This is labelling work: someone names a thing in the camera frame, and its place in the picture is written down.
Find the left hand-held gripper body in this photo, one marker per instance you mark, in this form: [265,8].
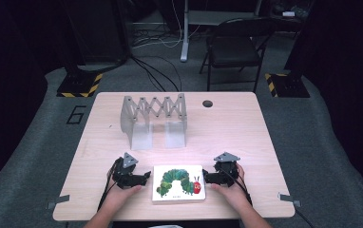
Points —
[124,179]

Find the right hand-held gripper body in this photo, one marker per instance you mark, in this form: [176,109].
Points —
[225,172]

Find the white caterpillar picture book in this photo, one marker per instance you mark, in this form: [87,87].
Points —
[179,184]

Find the person's left hand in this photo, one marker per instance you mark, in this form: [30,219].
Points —
[119,198]

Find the person's right hand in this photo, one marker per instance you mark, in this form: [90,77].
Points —
[235,194]

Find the black table grommet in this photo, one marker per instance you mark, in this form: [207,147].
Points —
[207,103]

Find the black yellow striped stand base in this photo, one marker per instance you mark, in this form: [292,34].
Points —
[78,84]
[287,85]

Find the black folding chair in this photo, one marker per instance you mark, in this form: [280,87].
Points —
[233,47]

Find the white desk leg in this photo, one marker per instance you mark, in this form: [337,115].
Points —
[185,38]

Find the grey desk top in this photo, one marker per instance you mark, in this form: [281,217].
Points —
[220,17]

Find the small white device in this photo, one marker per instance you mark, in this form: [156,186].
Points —
[288,14]

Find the grey table edge bracket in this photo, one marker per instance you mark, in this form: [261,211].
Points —
[57,201]
[289,199]

